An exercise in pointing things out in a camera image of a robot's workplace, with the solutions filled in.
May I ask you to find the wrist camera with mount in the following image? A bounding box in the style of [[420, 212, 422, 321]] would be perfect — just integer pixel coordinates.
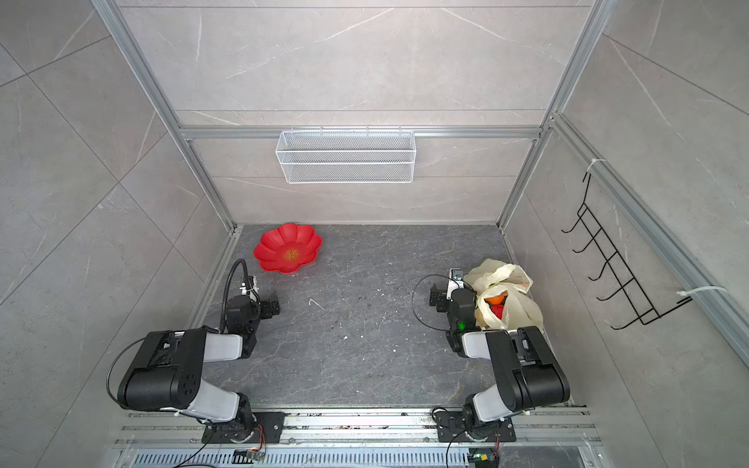
[[449, 268, 464, 290], [240, 275, 261, 301]]

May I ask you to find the red fake fruit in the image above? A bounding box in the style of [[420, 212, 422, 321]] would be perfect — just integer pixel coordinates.
[[490, 304, 504, 320]]

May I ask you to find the white zip tie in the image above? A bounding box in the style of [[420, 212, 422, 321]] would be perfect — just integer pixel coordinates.
[[676, 286, 728, 298]]

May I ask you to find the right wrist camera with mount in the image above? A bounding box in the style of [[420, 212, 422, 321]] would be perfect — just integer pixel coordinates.
[[449, 268, 464, 290]]

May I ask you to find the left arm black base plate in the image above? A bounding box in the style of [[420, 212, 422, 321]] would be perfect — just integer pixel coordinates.
[[201, 411, 286, 445]]

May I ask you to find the white wire mesh basket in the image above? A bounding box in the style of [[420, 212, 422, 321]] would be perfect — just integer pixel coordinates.
[[275, 130, 417, 184]]

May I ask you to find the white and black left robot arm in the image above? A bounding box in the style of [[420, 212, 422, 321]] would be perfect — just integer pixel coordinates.
[[110, 294, 280, 427]]

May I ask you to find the aluminium rail base frame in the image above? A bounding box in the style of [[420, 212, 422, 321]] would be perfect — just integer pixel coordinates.
[[102, 406, 609, 467]]

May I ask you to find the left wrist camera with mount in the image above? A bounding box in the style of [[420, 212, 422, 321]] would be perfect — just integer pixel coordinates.
[[240, 275, 261, 301]]

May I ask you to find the red flower-shaped plastic bowl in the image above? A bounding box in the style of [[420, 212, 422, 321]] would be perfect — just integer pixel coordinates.
[[254, 223, 323, 274]]

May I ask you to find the orange fake fruit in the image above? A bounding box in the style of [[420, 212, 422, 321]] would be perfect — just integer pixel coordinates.
[[485, 292, 507, 306]]

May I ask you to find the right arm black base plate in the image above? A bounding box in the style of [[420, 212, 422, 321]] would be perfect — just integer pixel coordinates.
[[430, 408, 517, 444]]

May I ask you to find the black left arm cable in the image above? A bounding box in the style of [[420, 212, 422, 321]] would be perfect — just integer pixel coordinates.
[[219, 258, 252, 333]]

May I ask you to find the black wire hook rack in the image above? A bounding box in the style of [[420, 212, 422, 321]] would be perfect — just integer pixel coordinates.
[[561, 174, 692, 331]]

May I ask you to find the cream plastic bag orange print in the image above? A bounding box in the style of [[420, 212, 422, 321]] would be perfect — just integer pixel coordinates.
[[463, 259, 544, 332]]

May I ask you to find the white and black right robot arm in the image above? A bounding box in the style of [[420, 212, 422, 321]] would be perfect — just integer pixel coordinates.
[[428, 280, 571, 430]]

